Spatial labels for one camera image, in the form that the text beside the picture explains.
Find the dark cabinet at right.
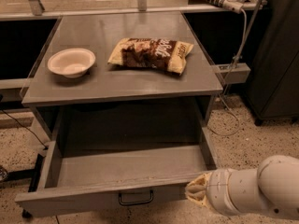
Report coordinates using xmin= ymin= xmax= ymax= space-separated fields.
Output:
xmin=244 ymin=0 xmax=299 ymax=126

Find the grey cabinet with top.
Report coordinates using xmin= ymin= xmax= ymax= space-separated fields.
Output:
xmin=22 ymin=12 xmax=222 ymax=145

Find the black cable on floor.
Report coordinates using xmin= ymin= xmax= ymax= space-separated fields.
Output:
xmin=0 ymin=108 xmax=49 ymax=149

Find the white cable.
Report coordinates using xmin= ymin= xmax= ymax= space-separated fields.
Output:
xmin=206 ymin=8 xmax=249 ymax=138

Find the white emergency stop button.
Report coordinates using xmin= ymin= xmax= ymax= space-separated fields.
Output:
xmin=194 ymin=0 xmax=245 ymax=15

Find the black drawer handle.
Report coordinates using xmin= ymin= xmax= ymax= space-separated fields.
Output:
xmin=118 ymin=189 xmax=154 ymax=206

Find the grey junction box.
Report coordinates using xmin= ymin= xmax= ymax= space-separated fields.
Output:
xmin=212 ymin=63 xmax=250 ymax=86

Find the yellow brown chip bag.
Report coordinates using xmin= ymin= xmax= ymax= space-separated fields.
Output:
xmin=108 ymin=38 xmax=193 ymax=75

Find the white paper bowl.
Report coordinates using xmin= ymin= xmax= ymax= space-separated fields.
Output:
xmin=47 ymin=48 xmax=96 ymax=78

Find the metal railing frame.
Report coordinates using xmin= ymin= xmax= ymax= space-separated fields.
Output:
xmin=0 ymin=0 xmax=269 ymax=21

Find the grey top drawer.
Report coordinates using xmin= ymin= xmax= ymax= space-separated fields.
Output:
xmin=15 ymin=128 xmax=218 ymax=217

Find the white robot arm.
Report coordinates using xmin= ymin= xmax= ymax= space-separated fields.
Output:
xmin=185 ymin=155 xmax=299 ymax=220

